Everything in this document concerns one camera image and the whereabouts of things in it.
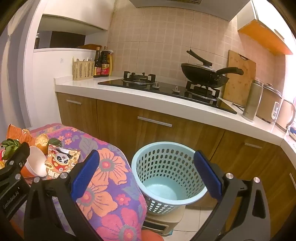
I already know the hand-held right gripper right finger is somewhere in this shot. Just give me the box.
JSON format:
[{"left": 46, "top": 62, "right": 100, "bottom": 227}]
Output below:
[{"left": 190, "top": 150, "right": 271, "bottom": 241}]

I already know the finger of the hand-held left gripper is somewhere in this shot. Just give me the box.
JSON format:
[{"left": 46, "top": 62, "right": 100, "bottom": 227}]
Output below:
[{"left": 0, "top": 142, "right": 31, "bottom": 193}]

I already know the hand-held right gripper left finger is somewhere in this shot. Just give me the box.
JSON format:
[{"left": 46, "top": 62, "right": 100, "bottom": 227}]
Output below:
[{"left": 24, "top": 150, "right": 104, "bottom": 241}]

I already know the orange and white paper cup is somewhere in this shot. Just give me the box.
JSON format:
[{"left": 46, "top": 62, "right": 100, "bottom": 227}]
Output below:
[{"left": 21, "top": 146, "right": 48, "bottom": 178}]

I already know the orange peel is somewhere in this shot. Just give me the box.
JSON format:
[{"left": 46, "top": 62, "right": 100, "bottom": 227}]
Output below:
[{"left": 35, "top": 133, "right": 49, "bottom": 149}]

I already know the light blue plastic basket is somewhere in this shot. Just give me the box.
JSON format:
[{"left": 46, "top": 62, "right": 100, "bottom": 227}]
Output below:
[{"left": 131, "top": 142, "right": 208, "bottom": 216}]

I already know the green leafy vegetable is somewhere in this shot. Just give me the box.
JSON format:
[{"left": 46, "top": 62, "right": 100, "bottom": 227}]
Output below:
[{"left": 1, "top": 138, "right": 21, "bottom": 160}]

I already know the orange snack bag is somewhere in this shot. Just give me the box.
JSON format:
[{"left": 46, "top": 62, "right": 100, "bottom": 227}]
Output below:
[{"left": 6, "top": 124, "right": 35, "bottom": 145}]

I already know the floral printed cloth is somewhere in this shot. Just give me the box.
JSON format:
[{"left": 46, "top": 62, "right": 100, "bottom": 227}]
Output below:
[{"left": 9, "top": 123, "right": 148, "bottom": 241}]

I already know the panda print snack packet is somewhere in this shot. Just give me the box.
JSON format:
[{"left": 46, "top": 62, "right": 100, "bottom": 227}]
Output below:
[{"left": 45, "top": 144, "right": 81, "bottom": 180}]

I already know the green leaf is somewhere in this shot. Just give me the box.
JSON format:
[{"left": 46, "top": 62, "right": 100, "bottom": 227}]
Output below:
[{"left": 47, "top": 138, "right": 62, "bottom": 148}]

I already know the wooden kitchen base cabinet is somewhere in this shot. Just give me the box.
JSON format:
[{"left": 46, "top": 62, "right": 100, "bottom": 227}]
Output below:
[{"left": 57, "top": 92, "right": 296, "bottom": 239}]

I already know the beige plastic stool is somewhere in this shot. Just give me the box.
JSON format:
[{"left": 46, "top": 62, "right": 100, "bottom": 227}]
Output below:
[{"left": 142, "top": 205, "right": 185, "bottom": 237}]

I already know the orange round stool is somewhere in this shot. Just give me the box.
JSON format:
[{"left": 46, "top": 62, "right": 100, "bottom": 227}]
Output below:
[{"left": 140, "top": 229, "right": 168, "bottom": 241}]

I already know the steel thermos flask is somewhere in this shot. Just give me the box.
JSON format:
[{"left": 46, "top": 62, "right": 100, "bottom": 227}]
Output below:
[{"left": 242, "top": 80, "right": 264, "bottom": 122}]

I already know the rice cooker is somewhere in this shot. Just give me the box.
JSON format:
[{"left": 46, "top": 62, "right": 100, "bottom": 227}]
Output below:
[{"left": 255, "top": 82, "right": 283, "bottom": 122}]

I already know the black gas stove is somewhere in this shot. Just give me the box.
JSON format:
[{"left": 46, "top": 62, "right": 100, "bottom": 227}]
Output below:
[{"left": 97, "top": 71, "right": 238, "bottom": 115}]

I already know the electric kettle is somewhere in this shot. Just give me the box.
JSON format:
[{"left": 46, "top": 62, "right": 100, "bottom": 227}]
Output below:
[{"left": 275, "top": 99, "right": 296, "bottom": 132}]

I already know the black frying pan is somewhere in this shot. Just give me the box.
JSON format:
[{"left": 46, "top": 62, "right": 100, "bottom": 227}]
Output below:
[{"left": 181, "top": 62, "right": 244, "bottom": 89}]

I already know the beige utensil holder basket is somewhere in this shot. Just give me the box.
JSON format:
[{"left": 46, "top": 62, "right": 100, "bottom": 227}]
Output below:
[{"left": 73, "top": 61, "right": 96, "bottom": 81}]

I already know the wooden cutting board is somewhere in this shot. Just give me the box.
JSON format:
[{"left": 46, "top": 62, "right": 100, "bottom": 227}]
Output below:
[{"left": 222, "top": 50, "right": 257, "bottom": 107}]

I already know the slim dark sauce bottle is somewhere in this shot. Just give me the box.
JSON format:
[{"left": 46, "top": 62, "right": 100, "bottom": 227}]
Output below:
[{"left": 93, "top": 47, "right": 102, "bottom": 78}]

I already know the wooden tray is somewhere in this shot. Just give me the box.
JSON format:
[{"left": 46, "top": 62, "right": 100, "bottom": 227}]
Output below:
[{"left": 77, "top": 44, "right": 102, "bottom": 50}]

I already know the range hood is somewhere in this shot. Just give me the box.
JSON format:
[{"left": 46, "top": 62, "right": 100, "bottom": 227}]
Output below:
[{"left": 128, "top": 0, "right": 251, "bottom": 8}]

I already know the long silver cabinet handle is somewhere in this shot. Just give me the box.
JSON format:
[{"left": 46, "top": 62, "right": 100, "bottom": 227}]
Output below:
[{"left": 137, "top": 116, "right": 173, "bottom": 127}]

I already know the pan lid with black handle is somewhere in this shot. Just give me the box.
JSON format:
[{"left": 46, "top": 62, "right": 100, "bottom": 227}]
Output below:
[{"left": 181, "top": 49, "right": 216, "bottom": 73}]

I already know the orange wall cabinet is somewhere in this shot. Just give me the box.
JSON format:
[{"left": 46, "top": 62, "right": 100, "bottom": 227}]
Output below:
[{"left": 237, "top": 0, "right": 294, "bottom": 55}]

